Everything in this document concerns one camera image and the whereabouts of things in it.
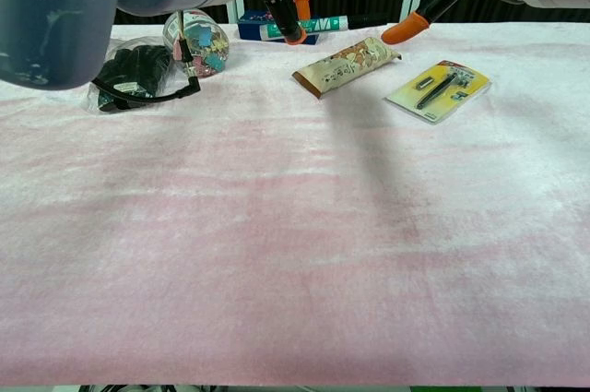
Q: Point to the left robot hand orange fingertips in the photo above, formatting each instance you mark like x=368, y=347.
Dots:
x=283, y=9

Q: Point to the green white marker pen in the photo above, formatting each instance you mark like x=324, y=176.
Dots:
x=325, y=24

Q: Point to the black marker cap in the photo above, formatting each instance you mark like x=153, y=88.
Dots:
x=366, y=20

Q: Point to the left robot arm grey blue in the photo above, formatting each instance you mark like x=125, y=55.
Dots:
x=55, y=9

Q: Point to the dark blue rectangular box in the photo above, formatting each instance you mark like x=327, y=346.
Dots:
x=251, y=32

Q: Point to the clear jar of binder clips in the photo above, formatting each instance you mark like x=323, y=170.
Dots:
x=209, y=48

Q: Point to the beige brown snack packet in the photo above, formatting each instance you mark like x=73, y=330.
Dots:
x=350, y=64

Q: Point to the yellow blister pack with pen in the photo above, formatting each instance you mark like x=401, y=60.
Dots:
x=438, y=90

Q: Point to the plastic bag of black items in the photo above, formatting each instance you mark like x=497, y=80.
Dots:
x=138, y=69

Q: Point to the pink white fleece cloth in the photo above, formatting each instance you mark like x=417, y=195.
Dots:
x=295, y=235

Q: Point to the white frame post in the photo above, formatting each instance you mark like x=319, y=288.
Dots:
x=411, y=7
x=235, y=11

